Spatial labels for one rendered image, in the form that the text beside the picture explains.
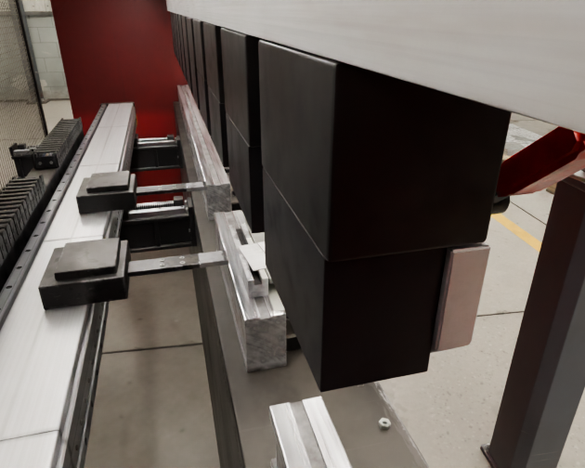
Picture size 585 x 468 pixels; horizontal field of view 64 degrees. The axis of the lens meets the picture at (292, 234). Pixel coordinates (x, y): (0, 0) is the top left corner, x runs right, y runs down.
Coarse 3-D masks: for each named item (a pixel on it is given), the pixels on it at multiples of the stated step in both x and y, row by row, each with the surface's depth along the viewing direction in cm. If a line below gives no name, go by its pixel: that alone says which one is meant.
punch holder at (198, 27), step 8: (200, 24) 70; (200, 32) 71; (200, 40) 72; (200, 48) 74; (200, 56) 76; (200, 64) 78; (200, 72) 80; (200, 80) 81; (200, 88) 83; (200, 96) 86; (200, 104) 88; (208, 104) 75; (208, 112) 76; (208, 120) 76; (208, 128) 77
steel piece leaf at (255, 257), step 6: (240, 246) 78; (246, 246) 78; (252, 246) 78; (258, 246) 78; (246, 252) 76; (252, 252) 76; (258, 252) 76; (246, 258) 74; (252, 258) 74; (258, 258) 74; (264, 258) 74; (252, 264) 72; (258, 264) 72; (264, 264) 72
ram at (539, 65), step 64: (192, 0) 78; (256, 0) 29; (320, 0) 18; (384, 0) 13; (448, 0) 10; (512, 0) 8; (576, 0) 7; (384, 64) 13; (448, 64) 10; (512, 64) 9; (576, 64) 7; (576, 128) 7
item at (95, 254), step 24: (96, 240) 72; (120, 240) 74; (48, 264) 68; (72, 264) 66; (96, 264) 66; (120, 264) 68; (144, 264) 72; (168, 264) 72; (192, 264) 72; (216, 264) 73; (48, 288) 63; (72, 288) 64; (96, 288) 65; (120, 288) 66
